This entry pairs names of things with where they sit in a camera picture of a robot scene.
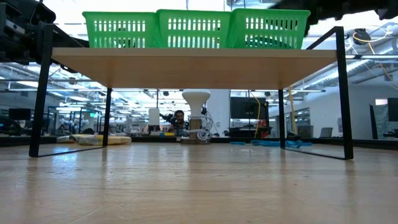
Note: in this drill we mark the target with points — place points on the person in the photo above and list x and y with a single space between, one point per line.
179 116

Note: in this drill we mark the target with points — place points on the white cylinder object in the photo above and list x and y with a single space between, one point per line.
154 116

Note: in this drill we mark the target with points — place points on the black background workstation frame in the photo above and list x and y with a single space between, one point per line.
48 121

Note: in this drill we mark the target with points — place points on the white-lidded jar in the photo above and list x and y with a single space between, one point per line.
196 97

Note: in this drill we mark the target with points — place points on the dark standing panel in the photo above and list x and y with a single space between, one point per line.
373 124

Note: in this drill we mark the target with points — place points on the grey laptop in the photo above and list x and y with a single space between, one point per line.
326 132

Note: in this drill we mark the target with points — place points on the dark background object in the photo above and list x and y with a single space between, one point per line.
9 127

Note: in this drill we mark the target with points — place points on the dark grey cabinet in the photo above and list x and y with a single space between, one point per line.
306 131

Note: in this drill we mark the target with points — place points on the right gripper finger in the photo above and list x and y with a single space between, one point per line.
295 4

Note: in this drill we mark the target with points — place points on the green plastic basket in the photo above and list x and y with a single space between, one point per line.
267 13
119 16
192 14

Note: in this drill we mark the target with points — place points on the silver ventilation duct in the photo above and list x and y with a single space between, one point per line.
357 67

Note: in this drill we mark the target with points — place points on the black background desk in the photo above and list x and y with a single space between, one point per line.
245 132

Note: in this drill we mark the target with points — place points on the yellow packet white label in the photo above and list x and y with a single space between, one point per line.
85 135
119 140

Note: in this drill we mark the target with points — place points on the green three-compartment tray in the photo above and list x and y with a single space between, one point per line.
192 67

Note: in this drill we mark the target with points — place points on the blue rubber band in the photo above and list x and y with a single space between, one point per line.
267 143
295 144
237 143

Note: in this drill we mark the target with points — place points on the white wall poster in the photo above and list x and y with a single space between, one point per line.
341 124

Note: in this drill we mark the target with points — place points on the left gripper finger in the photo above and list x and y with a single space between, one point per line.
66 40

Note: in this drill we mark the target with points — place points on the black computer monitor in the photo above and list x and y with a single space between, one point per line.
393 109
247 107
19 114

